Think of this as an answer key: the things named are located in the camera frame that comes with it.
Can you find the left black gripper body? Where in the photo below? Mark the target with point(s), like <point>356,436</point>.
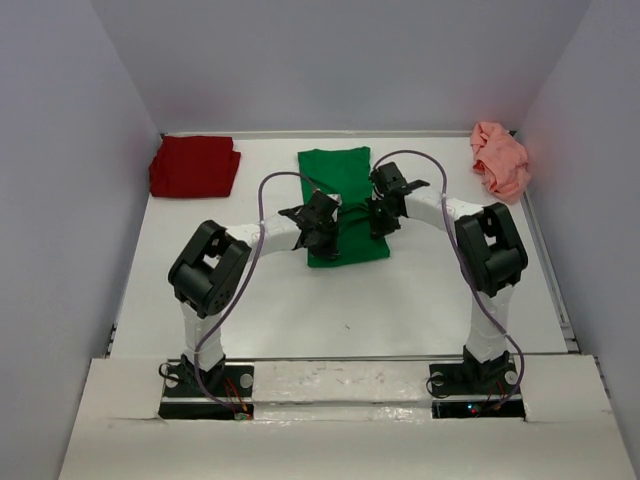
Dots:
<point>324,245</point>

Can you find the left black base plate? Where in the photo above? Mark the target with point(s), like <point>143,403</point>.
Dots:
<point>228,394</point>

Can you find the pink t shirt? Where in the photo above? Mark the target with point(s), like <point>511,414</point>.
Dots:
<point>500,160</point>

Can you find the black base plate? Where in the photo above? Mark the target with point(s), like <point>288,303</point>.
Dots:
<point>459,399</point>
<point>228,394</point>

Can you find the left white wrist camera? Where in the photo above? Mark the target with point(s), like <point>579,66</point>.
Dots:
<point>335,197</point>

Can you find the folded red t shirt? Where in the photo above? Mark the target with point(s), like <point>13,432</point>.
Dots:
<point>194,167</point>

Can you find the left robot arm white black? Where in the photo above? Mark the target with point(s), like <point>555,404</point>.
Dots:
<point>211,272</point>

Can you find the aluminium rail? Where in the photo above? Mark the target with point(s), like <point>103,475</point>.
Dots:
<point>424,357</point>

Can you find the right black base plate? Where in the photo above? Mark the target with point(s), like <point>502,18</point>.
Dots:
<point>459,399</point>

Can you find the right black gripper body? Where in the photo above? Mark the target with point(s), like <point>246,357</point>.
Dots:
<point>380,220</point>

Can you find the green t shirt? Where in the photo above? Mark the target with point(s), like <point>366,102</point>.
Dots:
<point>346,173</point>

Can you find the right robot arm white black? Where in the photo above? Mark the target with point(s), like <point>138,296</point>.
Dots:
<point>492,258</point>

